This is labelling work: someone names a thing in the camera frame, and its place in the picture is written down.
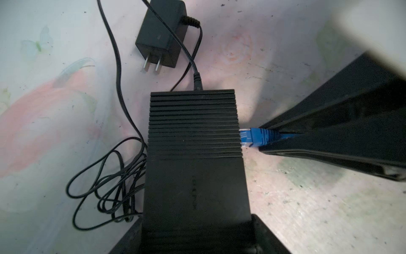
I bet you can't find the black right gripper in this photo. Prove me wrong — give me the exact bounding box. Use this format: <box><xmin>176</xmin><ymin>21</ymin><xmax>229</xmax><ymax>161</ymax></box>
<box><xmin>262</xmin><ymin>0</ymin><xmax>406</xmax><ymax>132</ymax></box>

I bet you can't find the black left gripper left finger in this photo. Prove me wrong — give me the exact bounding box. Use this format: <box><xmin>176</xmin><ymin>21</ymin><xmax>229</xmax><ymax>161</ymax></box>
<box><xmin>109</xmin><ymin>217</ymin><xmax>143</xmax><ymax>254</ymax></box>

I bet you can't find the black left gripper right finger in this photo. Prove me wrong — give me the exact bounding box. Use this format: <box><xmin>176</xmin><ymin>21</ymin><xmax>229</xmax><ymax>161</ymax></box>
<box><xmin>252</xmin><ymin>214</ymin><xmax>291</xmax><ymax>254</ymax></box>

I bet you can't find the black power adapter with cable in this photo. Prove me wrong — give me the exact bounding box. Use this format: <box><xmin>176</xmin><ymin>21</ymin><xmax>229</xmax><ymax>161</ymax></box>
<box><xmin>66</xmin><ymin>1</ymin><xmax>203</xmax><ymax>231</ymax></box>

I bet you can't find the black network switch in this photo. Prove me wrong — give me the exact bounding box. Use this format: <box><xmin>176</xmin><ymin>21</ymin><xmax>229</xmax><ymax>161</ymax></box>
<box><xmin>141</xmin><ymin>90</ymin><xmax>256</xmax><ymax>254</ymax></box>

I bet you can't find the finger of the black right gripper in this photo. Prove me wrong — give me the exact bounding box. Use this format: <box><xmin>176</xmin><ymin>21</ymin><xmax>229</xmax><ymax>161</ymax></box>
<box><xmin>259</xmin><ymin>108</ymin><xmax>406</xmax><ymax>182</ymax></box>

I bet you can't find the blue ethernet cable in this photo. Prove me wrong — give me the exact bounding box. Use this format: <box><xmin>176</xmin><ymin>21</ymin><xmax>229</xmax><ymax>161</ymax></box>
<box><xmin>239</xmin><ymin>127</ymin><xmax>297</xmax><ymax>148</ymax></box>

